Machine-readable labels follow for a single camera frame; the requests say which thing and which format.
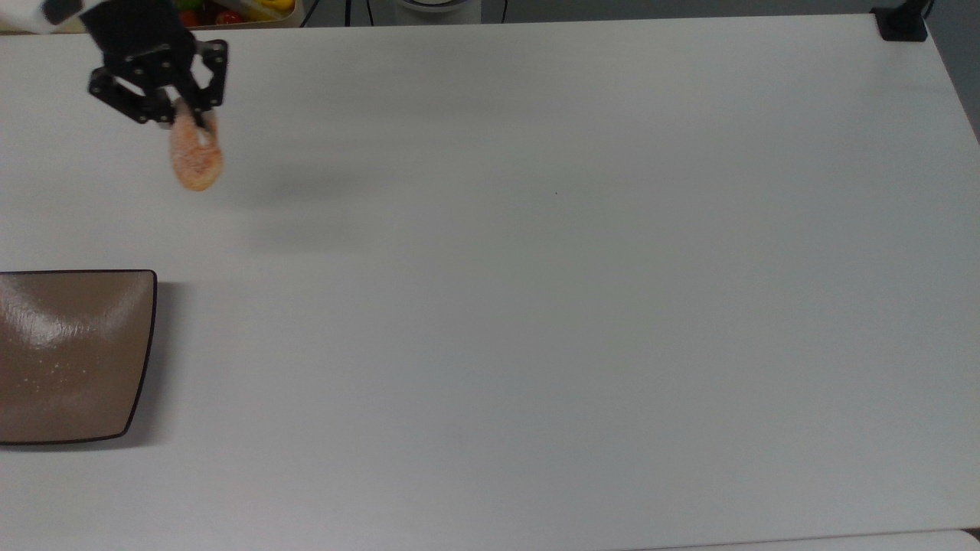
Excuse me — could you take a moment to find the tan box of toy fruit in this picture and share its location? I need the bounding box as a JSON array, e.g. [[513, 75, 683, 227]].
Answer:
[[173, 0, 305, 31]]

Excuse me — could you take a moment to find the orange sugared bread roll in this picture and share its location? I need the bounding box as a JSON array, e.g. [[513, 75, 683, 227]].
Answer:
[[168, 103, 225, 193]]

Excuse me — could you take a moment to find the square brown ceramic plate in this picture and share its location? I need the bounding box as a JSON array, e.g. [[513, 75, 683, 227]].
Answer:
[[0, 269, 159, 447]]

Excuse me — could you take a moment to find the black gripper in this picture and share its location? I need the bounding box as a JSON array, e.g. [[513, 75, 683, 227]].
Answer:
[[77, 0, 230, 130]]

